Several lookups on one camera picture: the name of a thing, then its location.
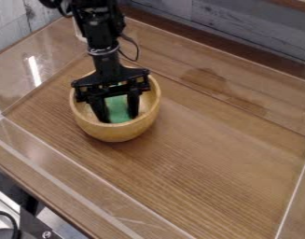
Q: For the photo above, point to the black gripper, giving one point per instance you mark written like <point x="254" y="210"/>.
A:
<point x="111" y="80"/>

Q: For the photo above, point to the green rectangular block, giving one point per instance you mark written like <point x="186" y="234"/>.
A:
<point x="118" y="109"/>

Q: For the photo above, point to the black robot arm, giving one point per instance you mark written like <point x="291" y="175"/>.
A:
<point x="100" y="22"/>

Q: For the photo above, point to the brown wooden bowl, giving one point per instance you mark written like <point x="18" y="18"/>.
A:
<point x="123" y="131"/>

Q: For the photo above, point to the black metal table frame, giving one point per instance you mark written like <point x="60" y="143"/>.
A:
<point x="26" y="218"/>

